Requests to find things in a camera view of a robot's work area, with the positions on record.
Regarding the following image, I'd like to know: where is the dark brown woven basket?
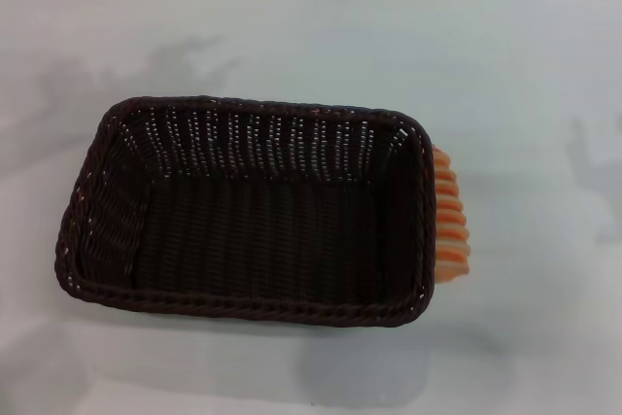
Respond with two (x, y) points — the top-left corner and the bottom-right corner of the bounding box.
(53, 94), (436, 329)

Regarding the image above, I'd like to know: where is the orange striped bread loaf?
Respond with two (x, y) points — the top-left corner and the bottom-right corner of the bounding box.
(431, 143), (471, 284)

